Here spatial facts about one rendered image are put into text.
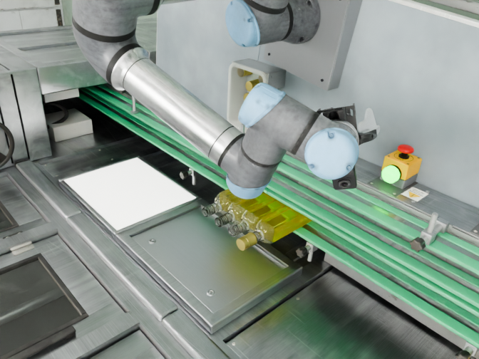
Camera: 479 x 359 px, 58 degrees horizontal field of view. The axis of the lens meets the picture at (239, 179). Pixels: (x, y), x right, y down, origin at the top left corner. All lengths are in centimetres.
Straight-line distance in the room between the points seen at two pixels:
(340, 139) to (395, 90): 59
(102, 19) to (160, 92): 16
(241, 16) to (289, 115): 50
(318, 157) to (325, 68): 64
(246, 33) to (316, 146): 54
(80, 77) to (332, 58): 109
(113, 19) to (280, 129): 36
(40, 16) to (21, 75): 297
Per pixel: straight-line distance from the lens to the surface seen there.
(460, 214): 115
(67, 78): 191
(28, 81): 186
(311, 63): 128
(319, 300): 125
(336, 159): 64
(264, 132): 67
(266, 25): 112
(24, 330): 124
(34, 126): 191
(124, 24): 85
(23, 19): 474
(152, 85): 83
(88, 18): 85
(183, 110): 79
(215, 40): 166
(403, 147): 117
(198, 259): 129
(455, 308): 117
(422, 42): 117
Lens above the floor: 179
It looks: 37 degrees down
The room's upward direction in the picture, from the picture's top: 112 degrees counter-clockwise
